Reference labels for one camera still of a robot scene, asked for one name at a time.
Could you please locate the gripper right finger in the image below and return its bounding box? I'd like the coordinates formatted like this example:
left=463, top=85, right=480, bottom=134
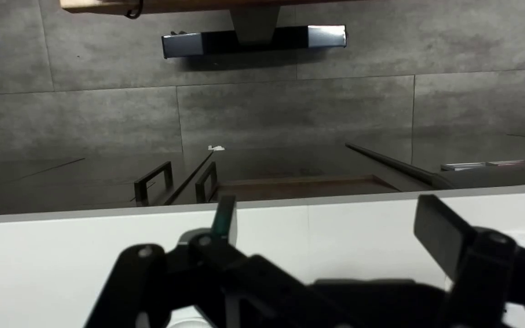
left=414, top=195, right=525, bottom=328

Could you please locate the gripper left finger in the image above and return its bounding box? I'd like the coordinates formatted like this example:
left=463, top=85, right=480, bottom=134
left=84, top=196, right=331, bottom=328

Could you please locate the black rod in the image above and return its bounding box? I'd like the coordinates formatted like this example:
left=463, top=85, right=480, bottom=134
left=345, top=143, right=455, bottom=190

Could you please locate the black cabinet handle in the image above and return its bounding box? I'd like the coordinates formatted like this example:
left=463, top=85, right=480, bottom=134
left=195, top=161, right=219, bottom=204
left=134, top=161, right=175, bottom=206

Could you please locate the black cable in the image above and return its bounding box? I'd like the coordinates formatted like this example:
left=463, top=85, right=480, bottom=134
left=125, top=0, right=144, bottom=20

